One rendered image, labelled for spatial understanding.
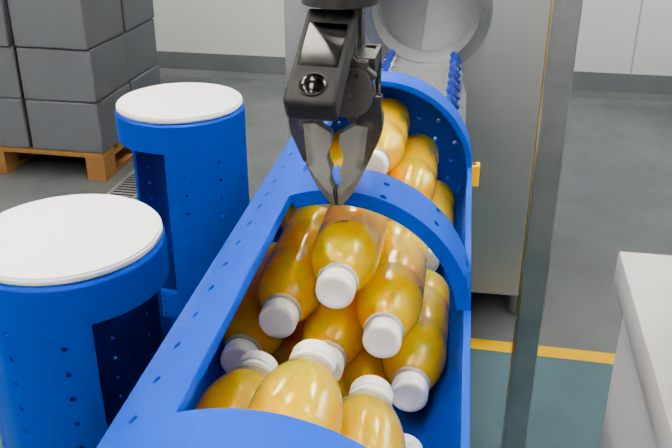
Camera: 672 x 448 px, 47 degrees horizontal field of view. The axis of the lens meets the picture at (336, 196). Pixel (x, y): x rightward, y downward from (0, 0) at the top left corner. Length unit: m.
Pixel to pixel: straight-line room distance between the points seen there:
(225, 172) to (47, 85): 2.44
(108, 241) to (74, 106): 2.91
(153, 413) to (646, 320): 0.46
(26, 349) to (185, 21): 4.90
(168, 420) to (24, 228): 0.76
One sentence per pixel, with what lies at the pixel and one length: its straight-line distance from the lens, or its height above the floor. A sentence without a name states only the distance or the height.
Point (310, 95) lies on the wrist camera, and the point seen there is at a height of 1.36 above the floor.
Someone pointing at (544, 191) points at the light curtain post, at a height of 0.81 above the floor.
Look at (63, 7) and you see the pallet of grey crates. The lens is 3.92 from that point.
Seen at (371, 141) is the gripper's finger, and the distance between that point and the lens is 0.75.
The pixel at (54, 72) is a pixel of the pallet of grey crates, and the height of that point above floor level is 0.55.
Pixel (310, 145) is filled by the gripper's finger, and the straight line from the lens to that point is 0.76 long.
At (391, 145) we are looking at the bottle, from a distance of 1.07.
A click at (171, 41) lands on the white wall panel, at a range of 6.00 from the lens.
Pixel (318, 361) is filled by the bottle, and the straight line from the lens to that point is 0.64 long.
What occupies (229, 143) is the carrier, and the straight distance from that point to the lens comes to 1.71.
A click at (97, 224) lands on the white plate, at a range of 1.22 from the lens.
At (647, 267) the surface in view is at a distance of 0.88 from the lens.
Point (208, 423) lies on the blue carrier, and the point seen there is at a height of 1.23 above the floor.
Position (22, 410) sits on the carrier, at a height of 0.82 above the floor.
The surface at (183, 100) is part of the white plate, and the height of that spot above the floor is 1.04.
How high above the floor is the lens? 1.55
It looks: 24 degrees down
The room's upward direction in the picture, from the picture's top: straight up
